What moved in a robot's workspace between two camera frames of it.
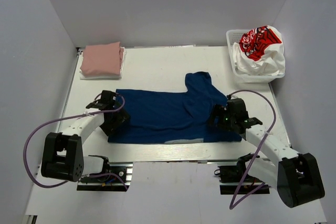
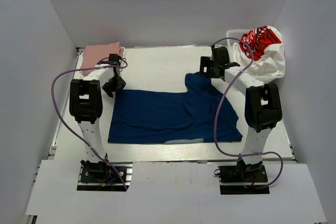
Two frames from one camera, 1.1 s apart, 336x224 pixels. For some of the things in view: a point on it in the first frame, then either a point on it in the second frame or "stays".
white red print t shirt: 260,51 stays
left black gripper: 121,117 -> 121,83
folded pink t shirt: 105,59 stays
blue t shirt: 173,116 stays
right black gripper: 220,110 -> 206,62
